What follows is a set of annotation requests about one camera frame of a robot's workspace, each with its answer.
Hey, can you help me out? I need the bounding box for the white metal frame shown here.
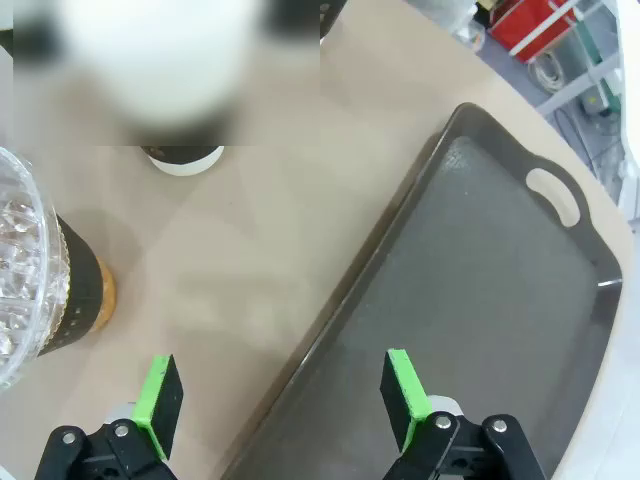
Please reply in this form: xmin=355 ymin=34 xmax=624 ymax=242
xmin=508 ymin=0 xmax=624 ymax=117

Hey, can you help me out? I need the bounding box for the dark brown serving tray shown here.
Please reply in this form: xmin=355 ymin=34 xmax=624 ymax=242
xmin=219 ymin=102 xmax=624 ymax=480

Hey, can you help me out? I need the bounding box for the white coiled cable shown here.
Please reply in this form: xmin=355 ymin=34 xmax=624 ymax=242
xmin=528 ymin=48 xmax=569 ymax=94

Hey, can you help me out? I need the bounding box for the red storage box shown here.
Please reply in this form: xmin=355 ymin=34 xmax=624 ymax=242
xmin=487 ymin=0 xmax=580 ymax=64

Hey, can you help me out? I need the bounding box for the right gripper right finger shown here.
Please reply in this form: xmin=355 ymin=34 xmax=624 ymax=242
xmin=379 ymin=348 xmax=546 ymax=480

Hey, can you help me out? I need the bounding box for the white lidded paper coffee cup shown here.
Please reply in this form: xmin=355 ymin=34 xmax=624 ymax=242
xmin=67 ymin=0 xmax=266 ymax=178

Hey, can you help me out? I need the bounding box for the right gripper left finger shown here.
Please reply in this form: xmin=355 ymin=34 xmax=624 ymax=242
xmin=34 ymin=353 xmax=185 ymax=480

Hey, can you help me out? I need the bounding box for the clear plastic iced-tea cup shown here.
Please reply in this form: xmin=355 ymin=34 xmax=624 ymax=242
xmin=0 ymin=145 xmax=119 ymax=392

